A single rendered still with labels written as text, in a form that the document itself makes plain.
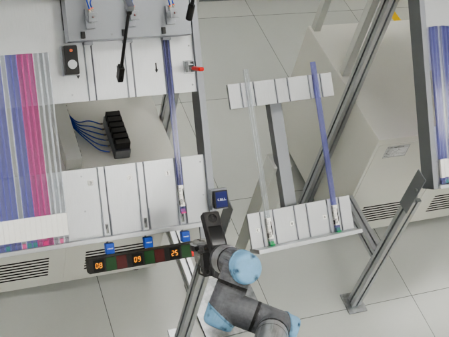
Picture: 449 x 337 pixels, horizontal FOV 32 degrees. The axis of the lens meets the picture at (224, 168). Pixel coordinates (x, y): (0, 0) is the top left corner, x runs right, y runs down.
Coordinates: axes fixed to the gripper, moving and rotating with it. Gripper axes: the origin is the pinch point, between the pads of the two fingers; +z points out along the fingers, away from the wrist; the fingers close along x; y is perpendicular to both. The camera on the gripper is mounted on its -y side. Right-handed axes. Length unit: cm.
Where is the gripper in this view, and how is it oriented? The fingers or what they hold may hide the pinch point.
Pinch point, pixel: (196, 240)
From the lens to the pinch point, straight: 217.2
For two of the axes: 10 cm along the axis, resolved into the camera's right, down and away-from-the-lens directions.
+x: 9.2, -1.2, 3.6
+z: -3.7, -0.4, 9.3
